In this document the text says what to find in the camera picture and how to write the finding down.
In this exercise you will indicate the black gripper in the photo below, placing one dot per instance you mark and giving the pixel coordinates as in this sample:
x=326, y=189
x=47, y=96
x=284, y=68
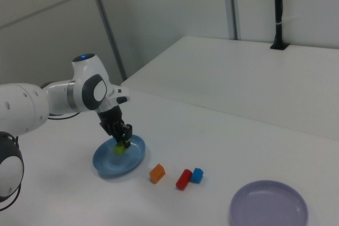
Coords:
x=110, y=116

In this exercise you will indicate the green block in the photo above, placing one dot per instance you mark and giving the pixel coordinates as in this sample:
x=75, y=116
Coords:
x=119, y=150

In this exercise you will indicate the orange block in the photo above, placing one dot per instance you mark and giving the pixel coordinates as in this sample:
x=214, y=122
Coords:
x=157, y=173

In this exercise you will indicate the red block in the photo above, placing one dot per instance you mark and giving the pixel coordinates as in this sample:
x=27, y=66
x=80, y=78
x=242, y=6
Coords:
x=183, y=179

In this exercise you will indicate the blue block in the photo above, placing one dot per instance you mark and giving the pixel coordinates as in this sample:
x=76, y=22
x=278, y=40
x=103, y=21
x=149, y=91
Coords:
x=197, y=175

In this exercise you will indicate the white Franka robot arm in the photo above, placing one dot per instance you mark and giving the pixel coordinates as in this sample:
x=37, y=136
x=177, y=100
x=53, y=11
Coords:
x=23, y=107

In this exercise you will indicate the blue plate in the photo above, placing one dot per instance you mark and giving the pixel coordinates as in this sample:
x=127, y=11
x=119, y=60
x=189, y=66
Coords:
x=119, y=165

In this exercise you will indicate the purple plate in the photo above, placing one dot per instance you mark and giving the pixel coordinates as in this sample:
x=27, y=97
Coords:
x=267, y=204

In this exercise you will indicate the black mounting pole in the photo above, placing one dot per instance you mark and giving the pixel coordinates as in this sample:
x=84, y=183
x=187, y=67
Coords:
x=278, y=11

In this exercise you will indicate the grey partition post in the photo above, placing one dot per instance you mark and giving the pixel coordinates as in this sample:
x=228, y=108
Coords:
x=231, y=3
x=106, y=25

